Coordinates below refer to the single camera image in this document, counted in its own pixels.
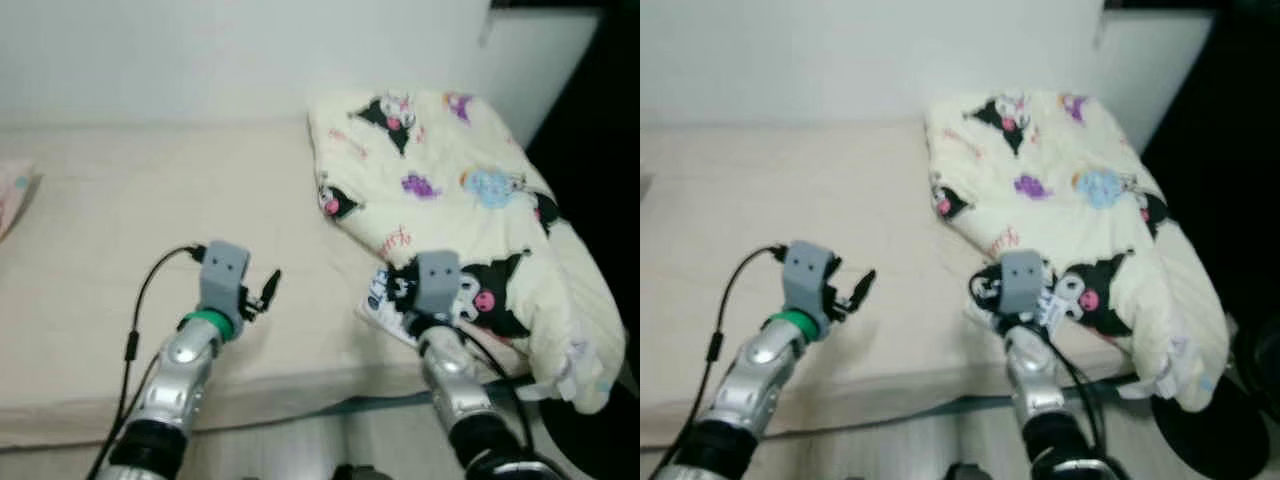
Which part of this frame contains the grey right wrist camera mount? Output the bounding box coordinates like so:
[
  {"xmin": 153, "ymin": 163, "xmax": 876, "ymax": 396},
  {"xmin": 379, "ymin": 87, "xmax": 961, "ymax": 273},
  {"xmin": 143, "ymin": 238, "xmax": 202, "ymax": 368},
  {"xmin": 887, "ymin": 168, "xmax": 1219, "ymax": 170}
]
[
  {"xmin": 414, "ymin": 250, "xmax": 462, "ymax": 317},
  {"xmin": 998, "ymin": 250, "xmax": 1046, "ymax": 317}
]

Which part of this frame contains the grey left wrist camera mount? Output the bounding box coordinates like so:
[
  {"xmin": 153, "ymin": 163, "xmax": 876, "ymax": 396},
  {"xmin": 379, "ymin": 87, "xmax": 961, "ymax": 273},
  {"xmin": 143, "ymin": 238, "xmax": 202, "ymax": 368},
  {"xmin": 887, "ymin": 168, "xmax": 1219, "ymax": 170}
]
[
  {"xmin": 784, "ymin": 241, "xmax": 837, "ymax": 315},
  {"xmin": 199, "ymin": 241, "xmax": 252, "ymax": 315}
]

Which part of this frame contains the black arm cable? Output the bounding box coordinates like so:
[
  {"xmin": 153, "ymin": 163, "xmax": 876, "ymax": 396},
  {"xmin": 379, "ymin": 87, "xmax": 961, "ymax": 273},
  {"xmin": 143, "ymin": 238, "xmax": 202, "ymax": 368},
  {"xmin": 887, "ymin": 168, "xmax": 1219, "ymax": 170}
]
[
  {"xmin": 462, "ymin": 328, "xmax": 537, "ymax": 471},
  {"xmin": 1040, "ymin": 328, "xmax": 1107, "ymax": 471},
  {"xmin": 88, "ymin": 243, "xmax": 209, "ymax": 480},
  {"xmin": 655, "ymin": 243, "xmax": 793, "ymax": 480}
]

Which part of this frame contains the cream sheeted bed mattress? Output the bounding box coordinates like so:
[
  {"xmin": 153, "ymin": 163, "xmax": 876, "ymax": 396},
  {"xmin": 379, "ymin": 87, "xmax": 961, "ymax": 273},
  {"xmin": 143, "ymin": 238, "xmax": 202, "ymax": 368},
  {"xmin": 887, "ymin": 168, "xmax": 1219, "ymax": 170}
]
[
  {"xmin": 640, "ymin": 122, "xmax": 1216, "ymax": 451},
  {"xmin": 0, "ymin": 122, "xmax": 601, "ymax": 451}
]

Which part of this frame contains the cream cartoon print blanket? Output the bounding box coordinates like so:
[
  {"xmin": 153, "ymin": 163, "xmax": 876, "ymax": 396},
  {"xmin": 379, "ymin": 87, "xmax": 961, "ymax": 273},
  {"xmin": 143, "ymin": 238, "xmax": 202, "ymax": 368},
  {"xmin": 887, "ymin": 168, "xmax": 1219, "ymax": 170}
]
[
  {"xmin": 924, "ymin": 88, "xmax": 1233, "ymax": 413},
  {"xmin": 306, "ymin": 88, "xmax": 627, "ymax": 416}
]

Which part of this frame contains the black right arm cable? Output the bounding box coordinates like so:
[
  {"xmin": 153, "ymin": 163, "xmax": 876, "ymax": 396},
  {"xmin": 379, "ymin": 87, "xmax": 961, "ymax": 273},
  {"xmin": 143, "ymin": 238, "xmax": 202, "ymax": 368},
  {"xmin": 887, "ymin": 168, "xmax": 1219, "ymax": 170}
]
[
  {"xmin": 462, "ymin": 328, "xmax": 537, "ymax": 471},
  {"xmin": 1040, "ymin": 328, "xmax": 1107, "ymax": 471}
]

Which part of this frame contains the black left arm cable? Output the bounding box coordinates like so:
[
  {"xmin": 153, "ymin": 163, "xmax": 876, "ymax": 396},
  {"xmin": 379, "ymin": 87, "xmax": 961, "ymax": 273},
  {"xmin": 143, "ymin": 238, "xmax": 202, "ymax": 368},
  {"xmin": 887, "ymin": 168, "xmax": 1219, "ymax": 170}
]
[
  {"xmin": 88, "ymin": 243, "xmax": 209, "ymax": 480},
  {"xmin": 655, "ymin": 243, "xmax": 793, "ymax": 480}
]

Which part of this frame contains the dark blue bed frame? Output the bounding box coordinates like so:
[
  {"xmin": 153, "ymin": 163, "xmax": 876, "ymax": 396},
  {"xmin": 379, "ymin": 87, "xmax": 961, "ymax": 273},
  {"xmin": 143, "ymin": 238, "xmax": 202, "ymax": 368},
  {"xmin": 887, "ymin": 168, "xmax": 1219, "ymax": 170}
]
[
  {"xmin": 330, "ymin": 388, "xmax": 546, "ymax": 416},
  {"xmin": 950, "ymin": 385, "xmax": 1151, "ymax": 416}
]

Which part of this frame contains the black fan stand base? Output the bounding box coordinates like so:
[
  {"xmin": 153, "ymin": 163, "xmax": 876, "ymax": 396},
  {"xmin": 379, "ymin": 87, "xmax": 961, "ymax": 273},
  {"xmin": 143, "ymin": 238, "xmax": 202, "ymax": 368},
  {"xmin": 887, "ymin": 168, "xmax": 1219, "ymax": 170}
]
[
  {"xmin": 538, "ymin": 380, "xmax": 641, "ymax": 480},
  {"xmin": 1150, "ymin": 390, "xmax": 1263, "ymax": 480}
]

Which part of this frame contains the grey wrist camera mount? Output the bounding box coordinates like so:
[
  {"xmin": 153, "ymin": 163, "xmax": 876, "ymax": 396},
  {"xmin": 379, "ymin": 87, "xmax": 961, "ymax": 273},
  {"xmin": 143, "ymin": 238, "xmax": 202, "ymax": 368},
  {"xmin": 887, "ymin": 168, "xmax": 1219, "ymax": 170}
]
[
  {"xmin": 199, "ymin": 241, "xmax": 252, "ymax": 315},
  {"xmin": 998, "ymin": 250, "xmax": 1046, "ymax": 317},
  {"xmin": 414, "ymin": 250, "xmax": 462, "ymax": 317},
  {"xmin": 784, "ymin": 241, "xmax": 837, "ymax": 315}
]

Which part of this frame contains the pink patterned pillow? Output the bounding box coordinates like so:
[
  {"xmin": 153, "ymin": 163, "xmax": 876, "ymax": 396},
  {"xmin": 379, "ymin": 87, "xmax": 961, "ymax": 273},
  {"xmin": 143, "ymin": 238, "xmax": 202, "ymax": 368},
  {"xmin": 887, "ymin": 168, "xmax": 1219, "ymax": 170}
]
[{"xmin": 0, "ymin": 160, "xmax": 41, "ymax": 241}]

